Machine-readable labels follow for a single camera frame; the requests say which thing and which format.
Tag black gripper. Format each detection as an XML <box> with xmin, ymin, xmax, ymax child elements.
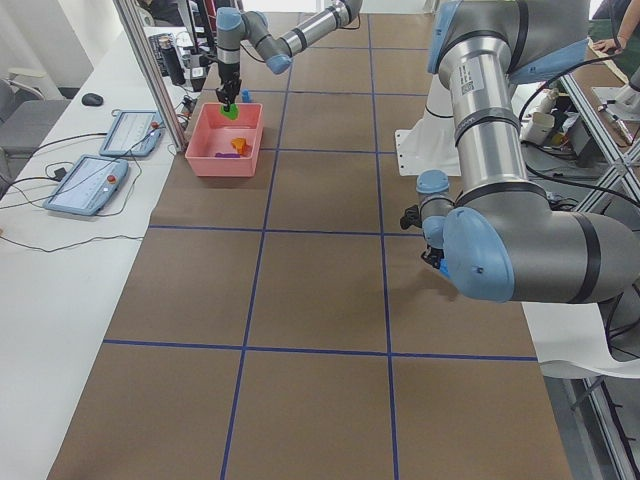
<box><xmin>421</xmin><ymin>244</ymin><xmax>444</xmax><ymax>268</ymax></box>
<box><xmin>216</xmin><ymin>75</ymin><xmax>242</xmax><ymax>112</ymax></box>

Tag green block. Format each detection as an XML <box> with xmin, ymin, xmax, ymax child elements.
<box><xmin>220</xmin><ymin>103</ymin><xmax>239</xmax><ymax>120</ymax></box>

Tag orange block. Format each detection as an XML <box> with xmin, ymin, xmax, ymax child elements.
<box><xmin>231</xmin><ymin>137</ymin><xmax>249</xmax><ymax>156</ymax></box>

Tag purple block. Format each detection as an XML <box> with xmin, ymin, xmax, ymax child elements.
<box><xmin>215</xmin><ymin>152</ymin><xmax>242</xmax><ymax>159</ymax></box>

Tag long blue studded block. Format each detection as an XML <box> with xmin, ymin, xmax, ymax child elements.
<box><xmin>439</xmin><ymin>258</ymin><xmax>450</xmax><ymax>278</ymax></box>

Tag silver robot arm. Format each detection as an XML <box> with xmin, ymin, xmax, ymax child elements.
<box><xmin>216</xmin><ymin>1</ymin><xmax>362</xmax><ymax>119</ymax></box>
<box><xmin>416</xmin><ymin>1</ymin><xmax>639</xmax><ymax>304</ymax></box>

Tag pink plastic box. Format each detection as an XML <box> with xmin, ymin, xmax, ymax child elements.
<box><xmin>185</xmin><ymin>102</ymin><xmax>263</xmax><ymax>178</ymax></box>

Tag black bottle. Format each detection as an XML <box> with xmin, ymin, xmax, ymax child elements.
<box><xmin>158</xmin><ymin>35</ymin><xmax>186</xmax><ymax>86</ymax></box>

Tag upper blue teach pendant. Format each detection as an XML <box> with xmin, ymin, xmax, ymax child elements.
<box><xmin>99</xmin><ymin>110</ymin><xmax>162</xmax><ymax>158</ymax></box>

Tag blue teach pendant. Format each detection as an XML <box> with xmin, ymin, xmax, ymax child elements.
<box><xmin>99</xmin><ymin>110</ymin><xmax>162</xmax><ymax>158</ymax></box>
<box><xmin>43</xmin><ymin>155</ymin><xmax>129</xmax><ymax>216</ymax></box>

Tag black computer mouse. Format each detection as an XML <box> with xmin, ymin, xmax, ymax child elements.
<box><xmin>81</xmin><ymin>93</ymin><xmax>104</xmax><ymax>107</ymax></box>

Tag lower blue teach pendant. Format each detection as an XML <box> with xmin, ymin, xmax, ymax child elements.
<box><xmin>43</xmin><ymin>155</ymin><xmax>129</xmax><ymax>216</ymax></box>

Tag aluminium frame post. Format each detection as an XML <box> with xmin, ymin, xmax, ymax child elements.
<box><xmin>113</xmin><ymin>0</ymin><xmax>187</xmax><ymax>153</ymax></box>

